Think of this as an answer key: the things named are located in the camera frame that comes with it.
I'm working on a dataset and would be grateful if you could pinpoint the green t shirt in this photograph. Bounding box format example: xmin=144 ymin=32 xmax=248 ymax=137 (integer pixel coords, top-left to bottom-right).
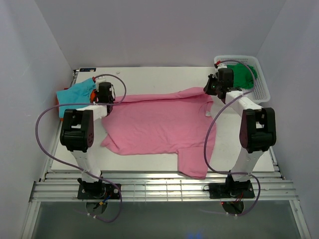
xmin=227 ymin=63 xmax=257 ymax=90

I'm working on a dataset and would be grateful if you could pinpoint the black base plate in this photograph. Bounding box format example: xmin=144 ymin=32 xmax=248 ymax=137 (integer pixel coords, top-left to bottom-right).
xmin=208 ymin=180 xmax=255 ymax=199
xmin=76 ymin=184 xmax=120 ymax=200

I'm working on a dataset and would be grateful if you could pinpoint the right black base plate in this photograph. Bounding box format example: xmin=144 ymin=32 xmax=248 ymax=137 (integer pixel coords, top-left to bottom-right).
xmin=208 ymin=180 xmax=255 ymax=199

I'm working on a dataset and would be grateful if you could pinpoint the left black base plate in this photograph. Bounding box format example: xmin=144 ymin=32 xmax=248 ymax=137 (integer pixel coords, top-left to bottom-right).
xmin=76 ymin=184 xmax=120 ymax=200

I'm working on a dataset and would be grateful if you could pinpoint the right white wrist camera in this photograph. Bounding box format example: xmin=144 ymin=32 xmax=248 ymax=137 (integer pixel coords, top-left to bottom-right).
xmin=214 ymin=61 xmax=227 ymax=72

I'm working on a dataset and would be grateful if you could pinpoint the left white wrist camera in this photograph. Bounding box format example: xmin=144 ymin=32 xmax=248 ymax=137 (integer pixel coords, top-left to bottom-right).
xmin=92 ymin=76 xmax=106 ymax=85

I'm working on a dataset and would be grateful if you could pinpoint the pink t shirt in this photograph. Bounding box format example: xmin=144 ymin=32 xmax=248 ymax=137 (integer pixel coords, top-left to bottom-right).
xmin=101 ymin=87 xmax=216 ymax=179

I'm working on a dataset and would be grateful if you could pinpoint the white plastic basket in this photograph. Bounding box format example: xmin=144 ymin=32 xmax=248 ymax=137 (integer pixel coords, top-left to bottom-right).
xmin=214 ymin=55 xmax=271 ymax=104

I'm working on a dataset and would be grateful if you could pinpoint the dark label sticker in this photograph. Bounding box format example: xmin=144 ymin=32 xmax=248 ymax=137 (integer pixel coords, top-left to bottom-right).
xmin=79 ymin=68 xmax=96 ymax=72

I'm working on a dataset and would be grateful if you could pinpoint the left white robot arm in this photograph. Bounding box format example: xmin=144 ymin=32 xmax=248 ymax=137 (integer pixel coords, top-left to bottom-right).
xmin=60 ymin=81 xmax=115 ymax=199

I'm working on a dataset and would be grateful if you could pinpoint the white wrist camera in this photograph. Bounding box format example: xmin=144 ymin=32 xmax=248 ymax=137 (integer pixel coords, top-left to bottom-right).
xmin=92 ymin=76 xmax=106 ymax=85
xmin=214 ymin=61 xmax=227 ymax=72

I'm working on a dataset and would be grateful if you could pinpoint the orange folded t shirt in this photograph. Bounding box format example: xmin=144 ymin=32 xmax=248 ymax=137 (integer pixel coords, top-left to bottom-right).
xmin=56 ymin=90 xmax=98 ymax=122

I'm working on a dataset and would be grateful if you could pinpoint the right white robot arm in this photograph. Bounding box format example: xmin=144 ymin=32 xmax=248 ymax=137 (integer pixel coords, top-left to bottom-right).
xmin=204 ymin=67 xmax=276 ymax=199

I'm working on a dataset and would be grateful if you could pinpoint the cyan folded t shirt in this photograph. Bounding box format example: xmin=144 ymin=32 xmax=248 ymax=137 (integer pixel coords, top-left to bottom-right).
xmin=56 ymin=78 xmax=96 ymax=105

